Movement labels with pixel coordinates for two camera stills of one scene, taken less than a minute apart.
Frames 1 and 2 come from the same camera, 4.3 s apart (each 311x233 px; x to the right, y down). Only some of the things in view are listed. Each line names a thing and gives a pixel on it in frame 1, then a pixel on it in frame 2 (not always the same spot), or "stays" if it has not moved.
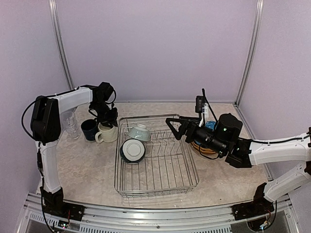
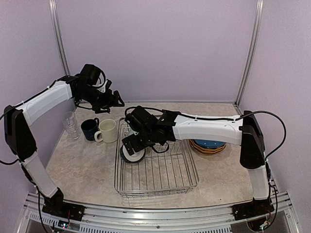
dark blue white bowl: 132,150 stays
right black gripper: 193,124 → 136,146
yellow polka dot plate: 199,147 stays
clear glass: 68,121 stays
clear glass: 71,127 stays
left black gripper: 112,120 → 109,102
